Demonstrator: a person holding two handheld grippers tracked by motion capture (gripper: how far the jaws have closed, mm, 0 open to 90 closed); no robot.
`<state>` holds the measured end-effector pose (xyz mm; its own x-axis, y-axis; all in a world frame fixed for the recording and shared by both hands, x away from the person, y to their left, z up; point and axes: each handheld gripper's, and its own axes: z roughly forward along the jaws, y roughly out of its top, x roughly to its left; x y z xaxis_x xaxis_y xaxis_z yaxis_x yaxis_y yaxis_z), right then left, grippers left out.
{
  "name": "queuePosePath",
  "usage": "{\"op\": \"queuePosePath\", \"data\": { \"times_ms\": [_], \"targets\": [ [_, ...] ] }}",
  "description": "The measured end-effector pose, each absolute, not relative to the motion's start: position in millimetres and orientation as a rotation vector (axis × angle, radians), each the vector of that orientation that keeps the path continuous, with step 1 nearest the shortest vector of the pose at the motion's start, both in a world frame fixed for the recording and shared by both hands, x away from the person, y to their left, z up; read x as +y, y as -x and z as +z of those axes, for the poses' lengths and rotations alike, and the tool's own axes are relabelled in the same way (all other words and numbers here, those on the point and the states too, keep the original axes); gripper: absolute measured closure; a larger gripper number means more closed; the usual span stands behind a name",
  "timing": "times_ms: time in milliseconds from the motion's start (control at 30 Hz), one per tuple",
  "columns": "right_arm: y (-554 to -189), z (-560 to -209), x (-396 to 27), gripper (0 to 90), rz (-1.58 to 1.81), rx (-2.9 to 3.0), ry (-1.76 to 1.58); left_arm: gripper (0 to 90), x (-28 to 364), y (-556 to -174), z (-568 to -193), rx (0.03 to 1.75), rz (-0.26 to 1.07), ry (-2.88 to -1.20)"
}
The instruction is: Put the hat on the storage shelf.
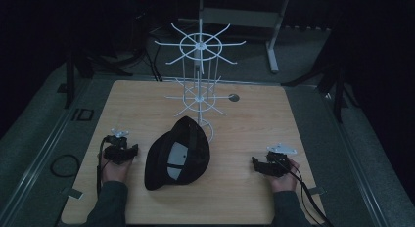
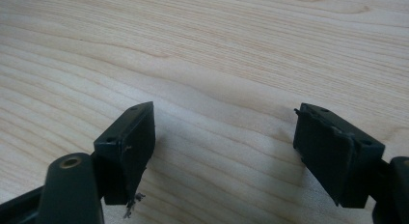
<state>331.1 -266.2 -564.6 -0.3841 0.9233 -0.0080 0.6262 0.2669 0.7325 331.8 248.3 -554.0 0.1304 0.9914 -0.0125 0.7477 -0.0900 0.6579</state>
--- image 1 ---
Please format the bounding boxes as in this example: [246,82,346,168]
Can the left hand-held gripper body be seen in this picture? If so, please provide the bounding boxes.
[103,128,132,165]

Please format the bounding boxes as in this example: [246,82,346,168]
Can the person's left hand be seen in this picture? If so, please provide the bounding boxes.
[99,152,134,185]

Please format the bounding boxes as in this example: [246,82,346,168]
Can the black floor cables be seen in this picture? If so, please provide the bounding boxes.
[130,24,184,82]

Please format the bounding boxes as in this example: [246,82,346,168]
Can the black tripod stand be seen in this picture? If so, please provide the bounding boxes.
[281,21,360,124]

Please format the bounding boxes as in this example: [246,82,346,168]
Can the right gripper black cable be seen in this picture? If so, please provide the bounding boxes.
[275,155,335,227]

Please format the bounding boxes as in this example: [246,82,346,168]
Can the person's right hand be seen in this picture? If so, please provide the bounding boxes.
[268,158,300,194]

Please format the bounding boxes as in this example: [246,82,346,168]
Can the black floor outlet plate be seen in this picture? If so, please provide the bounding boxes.
[70,108,95,122]

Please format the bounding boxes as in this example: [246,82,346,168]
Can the black baseball cap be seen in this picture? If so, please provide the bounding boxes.
[144,115,211,191]

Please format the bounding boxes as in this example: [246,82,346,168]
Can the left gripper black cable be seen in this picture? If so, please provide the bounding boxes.
[95,136,110,198]

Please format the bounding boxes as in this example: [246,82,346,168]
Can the white wire display rack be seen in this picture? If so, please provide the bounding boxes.
[154,19,247,144]

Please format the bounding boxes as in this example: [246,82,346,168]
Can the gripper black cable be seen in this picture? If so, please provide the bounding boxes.
[275,155,335,227]
[95,136,110,198]

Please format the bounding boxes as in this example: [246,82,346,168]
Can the white metal desk frame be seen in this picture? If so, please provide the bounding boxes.
[197,0,291,74]

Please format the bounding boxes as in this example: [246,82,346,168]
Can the black coiled floor cable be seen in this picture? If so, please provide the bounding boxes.
[49,154,81,178]

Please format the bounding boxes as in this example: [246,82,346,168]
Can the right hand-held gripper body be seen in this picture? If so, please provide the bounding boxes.
[260,142,299,178]

